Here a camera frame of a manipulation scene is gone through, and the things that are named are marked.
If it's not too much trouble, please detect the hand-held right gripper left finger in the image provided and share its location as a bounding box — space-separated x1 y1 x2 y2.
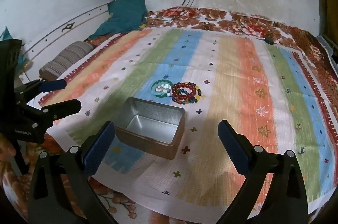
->
28 120 117 224

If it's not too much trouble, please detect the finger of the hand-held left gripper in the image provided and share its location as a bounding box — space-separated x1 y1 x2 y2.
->
29 98 82 124
14 78 67 102

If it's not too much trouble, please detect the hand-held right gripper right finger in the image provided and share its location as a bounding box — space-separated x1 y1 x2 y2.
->
215 120 309 224

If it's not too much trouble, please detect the silver metal tin box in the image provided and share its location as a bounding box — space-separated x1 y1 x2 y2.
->
114 97 186 160

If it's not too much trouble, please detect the yellow and dark bead bracelet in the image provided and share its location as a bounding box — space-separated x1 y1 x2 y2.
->
185 81 207 105

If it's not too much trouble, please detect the red bead bracelet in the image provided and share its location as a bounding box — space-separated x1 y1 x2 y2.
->
171 82 198 104

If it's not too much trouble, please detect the green jade bangle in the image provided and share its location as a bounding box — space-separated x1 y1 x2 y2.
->
151 80 174 101

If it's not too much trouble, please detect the pale bead bracelet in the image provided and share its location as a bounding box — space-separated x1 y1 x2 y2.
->
154 83 173 96

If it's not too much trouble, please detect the person's left hand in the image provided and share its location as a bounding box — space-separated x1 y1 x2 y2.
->
0 133 17 161

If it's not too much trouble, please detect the grey striped pillow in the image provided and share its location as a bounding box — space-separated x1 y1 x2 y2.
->
39 41 95 81

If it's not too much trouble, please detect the striped pastel mat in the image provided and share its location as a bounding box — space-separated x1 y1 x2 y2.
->
38 27 338 219

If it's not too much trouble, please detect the teal cloth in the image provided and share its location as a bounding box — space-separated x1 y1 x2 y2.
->
88 0 148 41

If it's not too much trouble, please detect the brown floral blanket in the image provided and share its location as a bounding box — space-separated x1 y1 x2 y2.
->
0 7 338 224

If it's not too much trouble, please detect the metal wall rail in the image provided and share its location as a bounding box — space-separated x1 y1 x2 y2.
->
22 1 111 56

